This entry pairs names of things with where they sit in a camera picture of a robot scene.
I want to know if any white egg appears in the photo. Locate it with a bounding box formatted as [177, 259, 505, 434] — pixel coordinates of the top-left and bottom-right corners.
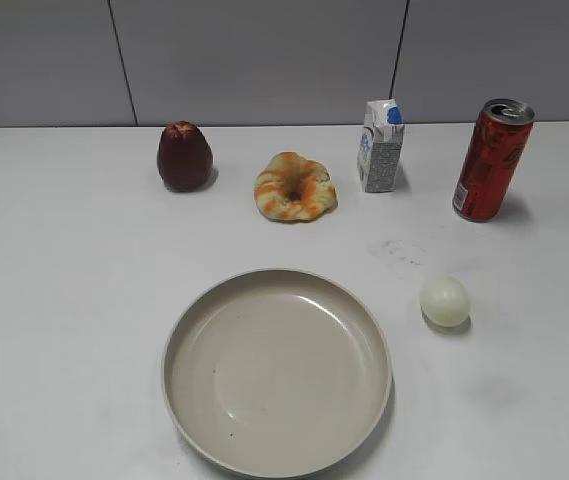
[419, 275, 471, 328]

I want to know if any dark red wax apple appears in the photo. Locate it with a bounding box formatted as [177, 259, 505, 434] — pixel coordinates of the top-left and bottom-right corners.
[157, 121, 213, 192]

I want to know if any beige round plate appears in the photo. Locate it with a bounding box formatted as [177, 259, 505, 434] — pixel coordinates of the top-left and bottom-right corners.
[162, 269, 393, 479]

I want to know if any golden bread roll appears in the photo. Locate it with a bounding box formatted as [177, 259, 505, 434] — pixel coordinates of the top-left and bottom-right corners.
[254, 152, 338, 222]

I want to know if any red soda can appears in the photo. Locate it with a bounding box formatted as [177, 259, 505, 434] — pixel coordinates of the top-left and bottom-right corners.
[452, 98, 535, 222]

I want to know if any small white milk carton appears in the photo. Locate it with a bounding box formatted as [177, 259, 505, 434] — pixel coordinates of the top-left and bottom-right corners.
[357, 99, 405, 193]

